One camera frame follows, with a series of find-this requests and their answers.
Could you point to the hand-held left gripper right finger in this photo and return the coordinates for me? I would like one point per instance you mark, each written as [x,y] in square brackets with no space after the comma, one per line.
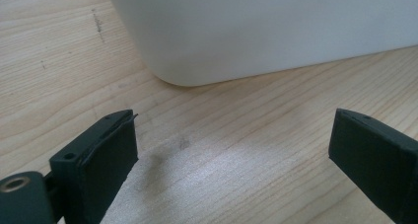
[378,158]

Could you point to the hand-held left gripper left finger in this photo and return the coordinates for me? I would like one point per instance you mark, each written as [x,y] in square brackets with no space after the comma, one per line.
[98,164]

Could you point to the white plastic bin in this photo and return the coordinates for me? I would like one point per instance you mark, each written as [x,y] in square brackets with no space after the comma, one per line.
[263,30]

